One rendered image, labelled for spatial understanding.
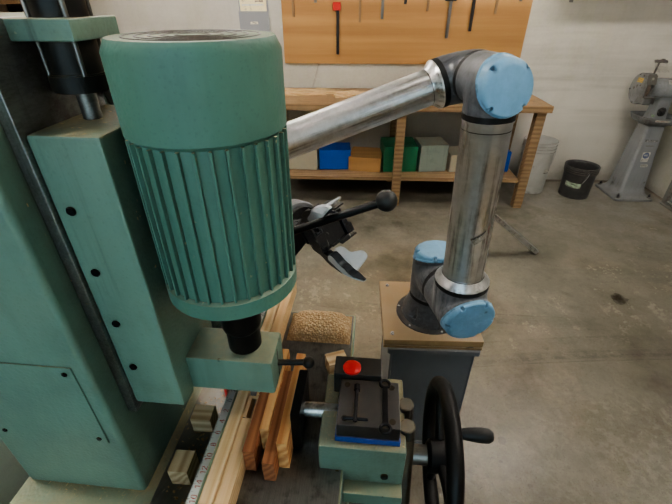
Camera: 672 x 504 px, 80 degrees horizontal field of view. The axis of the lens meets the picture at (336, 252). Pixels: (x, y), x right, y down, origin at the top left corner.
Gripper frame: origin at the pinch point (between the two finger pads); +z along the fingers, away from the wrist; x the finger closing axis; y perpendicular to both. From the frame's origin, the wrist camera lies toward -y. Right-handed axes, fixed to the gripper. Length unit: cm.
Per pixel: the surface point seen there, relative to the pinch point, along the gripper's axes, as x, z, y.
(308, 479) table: 24.4, 8.1, -26.3
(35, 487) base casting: 14, -23, -64
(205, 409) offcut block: 20.6, -18.5, -34.9
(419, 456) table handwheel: 38.9, 9.7, -9.0
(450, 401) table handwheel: 28.5, 13.6, -0.7
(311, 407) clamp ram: 18.6, 2.9, -19.4
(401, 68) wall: 24, -238, 223
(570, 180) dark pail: 164, -144, 286
